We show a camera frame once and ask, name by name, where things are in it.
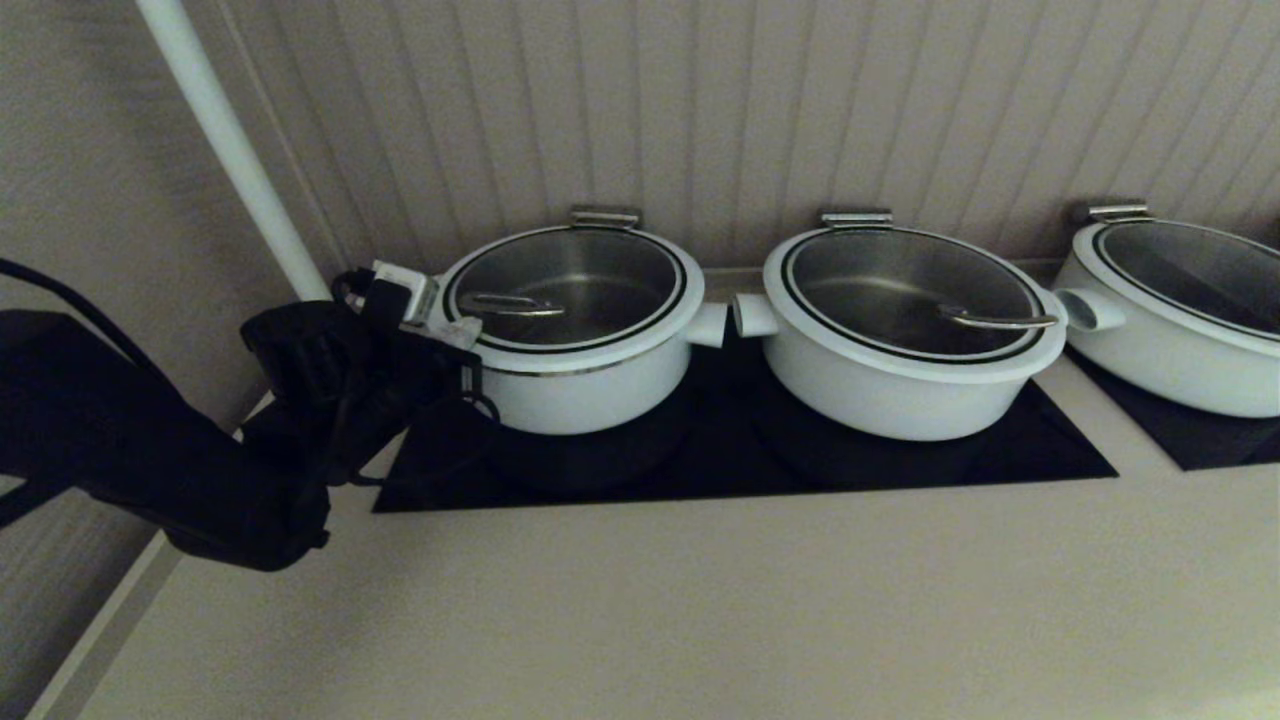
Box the glass lid with white rim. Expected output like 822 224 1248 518
1078 220 1280 359
430 224 707 375
764 228 1068 386

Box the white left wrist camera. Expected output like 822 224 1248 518
370 260 443 329

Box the white metal pole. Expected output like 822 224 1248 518
135 0 333 303

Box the wide black glass cooktop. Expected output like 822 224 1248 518
373 330 1119 514

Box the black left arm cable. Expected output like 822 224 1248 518
330 268 503 489

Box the white round pot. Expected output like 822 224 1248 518
732 228 1069 443
470 300 728 436
1050 220 1280 419

